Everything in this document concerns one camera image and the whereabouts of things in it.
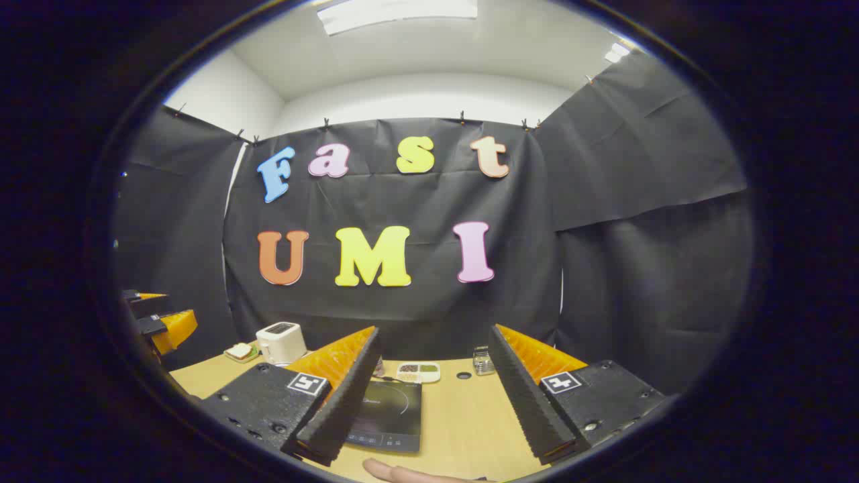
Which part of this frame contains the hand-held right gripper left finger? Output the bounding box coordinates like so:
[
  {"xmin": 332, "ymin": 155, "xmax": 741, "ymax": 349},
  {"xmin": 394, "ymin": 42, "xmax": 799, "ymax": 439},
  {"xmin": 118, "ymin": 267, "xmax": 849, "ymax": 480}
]
[{"xmin": 199, "ymin": 326, "xmax": 383, "ymax": 468}]

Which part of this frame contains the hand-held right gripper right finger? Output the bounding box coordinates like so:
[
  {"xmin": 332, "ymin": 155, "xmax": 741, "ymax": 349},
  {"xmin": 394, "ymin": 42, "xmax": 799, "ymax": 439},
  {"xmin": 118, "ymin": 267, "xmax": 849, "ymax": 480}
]
[{"xmin": 487, "ymin": 324, "xmax": 668, "ymax": 466}]

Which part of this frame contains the black induction cooktop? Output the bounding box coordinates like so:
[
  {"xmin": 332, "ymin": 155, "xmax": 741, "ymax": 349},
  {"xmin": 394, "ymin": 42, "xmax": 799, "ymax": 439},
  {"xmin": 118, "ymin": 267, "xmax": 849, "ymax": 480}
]
[{"xmin": 344, "ymin": 379, "xmax": 423, "ymax": 454}]

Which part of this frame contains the white divided dish of grains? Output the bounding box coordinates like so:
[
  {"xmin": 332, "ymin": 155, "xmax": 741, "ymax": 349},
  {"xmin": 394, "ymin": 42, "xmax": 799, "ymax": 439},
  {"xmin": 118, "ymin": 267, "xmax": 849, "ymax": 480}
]
[{"xmin": 396, "ymin": 362, "xmax": 442, "ymax": 384}]

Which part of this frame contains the white toaster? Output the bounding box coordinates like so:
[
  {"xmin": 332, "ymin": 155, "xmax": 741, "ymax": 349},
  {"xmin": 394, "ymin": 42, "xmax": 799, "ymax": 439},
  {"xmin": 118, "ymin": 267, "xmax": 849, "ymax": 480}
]
[{"xmin": 256, "ymin": 321, "xmax": 308, "ymax": 366}]

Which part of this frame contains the large ceiling light panel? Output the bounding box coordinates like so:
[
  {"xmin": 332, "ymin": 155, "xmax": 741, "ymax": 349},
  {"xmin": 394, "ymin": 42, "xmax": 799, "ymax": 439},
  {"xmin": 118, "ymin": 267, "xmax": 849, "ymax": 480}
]
[{"xmin": 317, "ymin": 0, "xmax": 478, "ymax": 36}]

